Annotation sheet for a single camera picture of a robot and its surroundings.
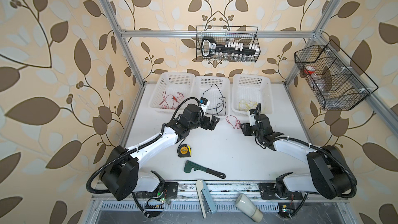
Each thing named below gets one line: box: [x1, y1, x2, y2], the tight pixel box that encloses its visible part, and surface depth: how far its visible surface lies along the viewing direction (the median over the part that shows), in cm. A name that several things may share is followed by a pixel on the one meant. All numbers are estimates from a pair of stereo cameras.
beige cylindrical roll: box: [235, 192, 264, 223], surface depth 69 cm
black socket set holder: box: [201, 36, 261, 58], surface depth 84 cm
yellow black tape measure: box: [178, 144, 192, 158], surface depth 86 cm
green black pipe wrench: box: [183, 159, 226, 179], surface depth 82 cm
